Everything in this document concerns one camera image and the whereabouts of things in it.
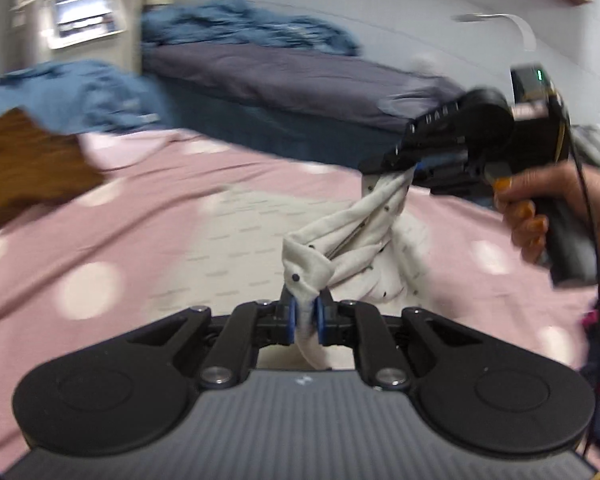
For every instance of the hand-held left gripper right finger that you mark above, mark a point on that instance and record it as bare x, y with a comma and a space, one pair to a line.
320, 322

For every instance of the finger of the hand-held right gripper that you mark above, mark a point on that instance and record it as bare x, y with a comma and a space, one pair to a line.
430, 130
455, 180

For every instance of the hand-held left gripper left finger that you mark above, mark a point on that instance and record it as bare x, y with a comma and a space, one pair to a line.
292, 321

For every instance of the cream polka-dot shirt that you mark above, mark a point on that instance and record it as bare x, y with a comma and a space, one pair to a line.
320, 240

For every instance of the person's right hand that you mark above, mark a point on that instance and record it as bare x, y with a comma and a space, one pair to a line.
595, 210

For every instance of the white ribbon strip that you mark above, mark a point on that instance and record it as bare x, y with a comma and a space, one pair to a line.
520, 22

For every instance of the dark grey bed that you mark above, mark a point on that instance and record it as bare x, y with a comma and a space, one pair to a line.
280, 77

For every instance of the pink dotted blanket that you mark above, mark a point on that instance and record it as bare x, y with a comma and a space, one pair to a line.
145, 195

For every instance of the blue crumpled duvet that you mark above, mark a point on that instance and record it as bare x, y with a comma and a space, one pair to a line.
240, 25

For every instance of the brown cloth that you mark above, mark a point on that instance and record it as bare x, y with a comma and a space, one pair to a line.
25, 170

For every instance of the blue crumpled blanket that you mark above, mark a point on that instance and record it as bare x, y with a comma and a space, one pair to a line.
80, 92

